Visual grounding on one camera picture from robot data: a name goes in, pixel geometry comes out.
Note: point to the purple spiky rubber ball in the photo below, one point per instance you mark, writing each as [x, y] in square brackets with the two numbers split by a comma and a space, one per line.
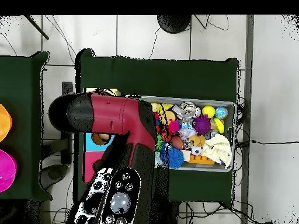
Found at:
[201, 124]

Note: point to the light blue patterned ball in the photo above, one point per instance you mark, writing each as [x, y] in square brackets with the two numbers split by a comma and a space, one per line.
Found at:
[221, 112]

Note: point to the wooden box with three holes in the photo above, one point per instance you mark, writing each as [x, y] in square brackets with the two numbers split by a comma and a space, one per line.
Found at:
[90, 145]

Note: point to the black round stand base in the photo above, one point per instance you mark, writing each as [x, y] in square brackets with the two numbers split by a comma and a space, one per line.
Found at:
[174, 23]

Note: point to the black slanted rod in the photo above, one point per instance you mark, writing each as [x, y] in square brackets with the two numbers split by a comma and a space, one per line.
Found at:
[37, 27]

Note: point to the green spiky rubber ball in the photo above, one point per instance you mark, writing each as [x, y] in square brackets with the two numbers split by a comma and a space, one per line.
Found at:
[160, 142]

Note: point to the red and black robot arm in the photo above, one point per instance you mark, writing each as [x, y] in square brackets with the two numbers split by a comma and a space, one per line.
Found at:
[112, 116]

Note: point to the shallow metal mesh bin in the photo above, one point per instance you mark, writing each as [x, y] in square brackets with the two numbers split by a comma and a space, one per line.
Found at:
[219, 103]

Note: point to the cream waffle cloth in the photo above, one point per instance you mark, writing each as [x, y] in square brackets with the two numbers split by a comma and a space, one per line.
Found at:
[217, 147]

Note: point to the dark green table cloth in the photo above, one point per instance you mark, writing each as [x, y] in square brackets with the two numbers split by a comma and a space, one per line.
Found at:
[21, 93]
[175, 77]

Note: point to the pink plastic bowl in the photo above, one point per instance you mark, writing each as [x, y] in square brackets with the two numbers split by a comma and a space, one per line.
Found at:
[7, 170]

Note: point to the yellow foam ball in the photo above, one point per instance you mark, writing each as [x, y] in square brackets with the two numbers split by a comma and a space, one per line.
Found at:
[208, 111]

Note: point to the blue spiky toy with eyes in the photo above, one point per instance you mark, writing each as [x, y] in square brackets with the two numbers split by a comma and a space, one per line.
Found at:
[175, 158]

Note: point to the orange plastic dish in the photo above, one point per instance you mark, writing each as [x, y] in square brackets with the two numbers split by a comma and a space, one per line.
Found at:
[4, 122]

